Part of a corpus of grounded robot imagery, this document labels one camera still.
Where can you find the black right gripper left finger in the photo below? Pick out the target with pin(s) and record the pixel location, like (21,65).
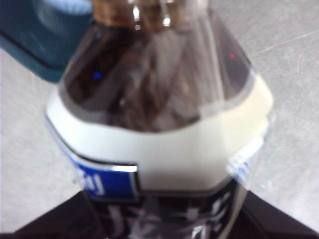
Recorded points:
(64,221)

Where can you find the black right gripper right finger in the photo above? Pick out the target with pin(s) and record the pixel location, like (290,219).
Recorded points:
(269,224)

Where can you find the dark oolong tea bottle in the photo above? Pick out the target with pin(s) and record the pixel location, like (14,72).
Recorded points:
(162,154)

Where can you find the blue ribbed plastic cup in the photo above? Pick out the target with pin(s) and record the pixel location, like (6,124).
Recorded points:
(64,6)

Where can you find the dark blue rectangular tray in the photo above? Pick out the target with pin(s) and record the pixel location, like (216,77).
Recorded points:
(30,49)

